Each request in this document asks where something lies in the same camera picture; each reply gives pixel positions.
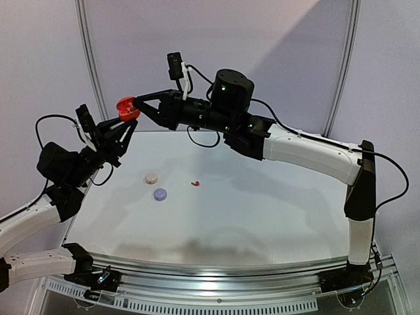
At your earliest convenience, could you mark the aluminium frame post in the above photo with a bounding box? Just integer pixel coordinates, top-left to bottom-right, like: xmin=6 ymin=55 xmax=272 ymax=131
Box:
xmin=322 ymin=1 xmax=361 ymax=138
xmin=74 ymin=0 xmax=111 ymax=120

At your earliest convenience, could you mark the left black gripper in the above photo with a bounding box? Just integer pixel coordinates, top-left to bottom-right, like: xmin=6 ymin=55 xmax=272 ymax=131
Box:
xmin=66 ymin=112 xmax=137 ymax=187

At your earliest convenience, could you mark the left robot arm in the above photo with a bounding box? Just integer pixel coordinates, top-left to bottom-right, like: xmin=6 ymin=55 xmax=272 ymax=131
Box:
xmin=1 ymin=118 xmax=137 ymax=292

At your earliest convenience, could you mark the purple charging case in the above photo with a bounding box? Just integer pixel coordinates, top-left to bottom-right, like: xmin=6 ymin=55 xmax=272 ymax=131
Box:
xmin=154 ymin=188 xmax=167 ymax=201

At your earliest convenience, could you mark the red charging case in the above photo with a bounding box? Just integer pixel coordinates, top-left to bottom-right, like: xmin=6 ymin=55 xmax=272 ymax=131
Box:
xmin=116 ymin=96 xmax=140 ymax=122

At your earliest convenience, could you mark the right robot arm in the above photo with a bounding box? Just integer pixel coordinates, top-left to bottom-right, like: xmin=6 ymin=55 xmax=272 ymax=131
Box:
xmin=133 ymin=69 xmax=376 ymax=286

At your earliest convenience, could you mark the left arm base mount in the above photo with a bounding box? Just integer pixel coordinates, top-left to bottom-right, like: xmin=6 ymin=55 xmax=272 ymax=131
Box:
xmin=64 ymin=265 xmax=122 ymax=293

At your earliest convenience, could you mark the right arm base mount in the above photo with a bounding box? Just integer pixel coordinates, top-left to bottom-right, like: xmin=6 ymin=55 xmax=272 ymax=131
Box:
xmin=317 ymin=265 xmax=373 ymax=293

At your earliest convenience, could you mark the pink charging case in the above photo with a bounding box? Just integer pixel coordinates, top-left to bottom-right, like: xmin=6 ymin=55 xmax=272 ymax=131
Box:
xmin=144 ymin=172 xmax=158 ymax=184

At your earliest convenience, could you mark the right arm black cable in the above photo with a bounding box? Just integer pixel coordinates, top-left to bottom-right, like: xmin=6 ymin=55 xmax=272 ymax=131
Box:
xmin=186 ymin=64 xmax=410 ymax=293

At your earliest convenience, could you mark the left aluminium frame post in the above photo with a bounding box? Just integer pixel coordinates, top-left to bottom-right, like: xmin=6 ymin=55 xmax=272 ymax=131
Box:
xmin=74 ymin=0 xmax=111 ymax=120

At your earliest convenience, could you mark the right aluminium frame post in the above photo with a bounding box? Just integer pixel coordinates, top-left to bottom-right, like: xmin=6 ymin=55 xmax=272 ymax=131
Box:
xmin=322 ymin=1 xmax=361 ymax=138

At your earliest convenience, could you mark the front aluminium rail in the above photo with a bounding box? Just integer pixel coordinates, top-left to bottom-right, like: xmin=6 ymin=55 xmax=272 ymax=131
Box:
xmin=93 ymin=253 xmax=345 ymax=296

